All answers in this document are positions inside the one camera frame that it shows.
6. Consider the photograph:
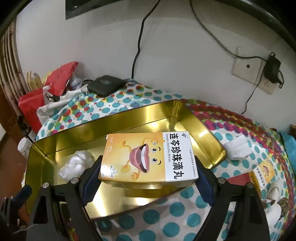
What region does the orange medicine box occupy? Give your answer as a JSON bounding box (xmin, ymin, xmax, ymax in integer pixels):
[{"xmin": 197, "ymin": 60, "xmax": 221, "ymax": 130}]
[
  {"xmin": 249, "ymin": 160, "xmax": 275, "ymax": 193},
  {"xmin": 99, "ymin": 131, "xmax": 198, "ymax": 187}
]

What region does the white crumpled paper ball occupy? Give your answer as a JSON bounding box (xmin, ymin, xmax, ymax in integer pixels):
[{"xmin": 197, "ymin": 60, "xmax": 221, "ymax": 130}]
[{"xmin": 58, "ymin": 151, "xmax": 95, "ymax": 182}]

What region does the gold metal tin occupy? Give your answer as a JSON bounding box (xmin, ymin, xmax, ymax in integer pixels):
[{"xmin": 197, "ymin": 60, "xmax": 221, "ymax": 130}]
[{"xmin": 25, "ymin": 100, "xmax": 226, "ymax": 219}]

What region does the polka dot tablecloth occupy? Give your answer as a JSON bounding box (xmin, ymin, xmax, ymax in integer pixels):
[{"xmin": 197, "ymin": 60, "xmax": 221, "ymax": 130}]
[{"xmin": 37, "ymin": 81, "xmax": 295, "ymax": 240}]

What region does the clear plastic jar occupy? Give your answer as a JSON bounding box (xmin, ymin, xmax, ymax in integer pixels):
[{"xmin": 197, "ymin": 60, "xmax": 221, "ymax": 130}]
[{"xmin": 18, "ymin": 138, "xmax": 32, "ymax": 159}]

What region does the white rolled sock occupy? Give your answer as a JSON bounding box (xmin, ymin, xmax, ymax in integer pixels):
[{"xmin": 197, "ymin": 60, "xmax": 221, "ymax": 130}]
[{"xmin": 223, "ymin": 135, "xmax": 252, "ymax": 160}]

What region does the blue cloth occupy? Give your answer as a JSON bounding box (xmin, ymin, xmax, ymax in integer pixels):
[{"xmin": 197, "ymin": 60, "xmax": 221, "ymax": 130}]
[{"xmin": 280, "ymin": 132, "xmax": 296, "ymax": 174}]

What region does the red gift bag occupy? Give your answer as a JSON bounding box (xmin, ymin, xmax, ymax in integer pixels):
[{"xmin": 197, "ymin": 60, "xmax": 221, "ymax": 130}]
[{"xmin": 18, "ymin": 88, "xmax": 45, "ymax": 133}]

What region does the black set-top box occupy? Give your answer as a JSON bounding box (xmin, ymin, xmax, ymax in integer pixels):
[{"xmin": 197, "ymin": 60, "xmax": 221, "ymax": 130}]
[{"xmin": 87, "ymin": 75, "xmax": 126, "ymax": 97}]

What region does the red paper bag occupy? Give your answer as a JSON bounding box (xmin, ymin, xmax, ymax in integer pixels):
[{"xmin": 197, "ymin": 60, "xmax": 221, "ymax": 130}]
[{"xmin": 44, "ymin": 61, "xmax": 79, "ymax": 96}]

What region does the black power adapter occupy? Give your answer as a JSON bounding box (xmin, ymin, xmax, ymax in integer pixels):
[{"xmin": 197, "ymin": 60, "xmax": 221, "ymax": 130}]
[{"xmin": 263, "ymin": 52, "xmax": 285, "ymax": 89}]

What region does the white wall socket plate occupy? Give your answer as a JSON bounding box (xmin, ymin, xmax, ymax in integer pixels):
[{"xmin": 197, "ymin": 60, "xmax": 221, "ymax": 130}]
[{"xmin": 231, "ymin": 58, "xmax": 278, "ymax": 95}]

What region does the black power cable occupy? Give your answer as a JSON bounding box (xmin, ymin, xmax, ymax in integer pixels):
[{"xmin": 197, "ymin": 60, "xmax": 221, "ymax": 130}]
[{"xmin": 131, "ymin": 0, "xmax": 162, "ymax": 79}]

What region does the wall mounted television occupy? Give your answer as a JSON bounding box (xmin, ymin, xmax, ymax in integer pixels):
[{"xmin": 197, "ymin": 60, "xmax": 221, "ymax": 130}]
[{"xmin": 65, "ymin": 0, "xmax": 121, "ymax": 20}]

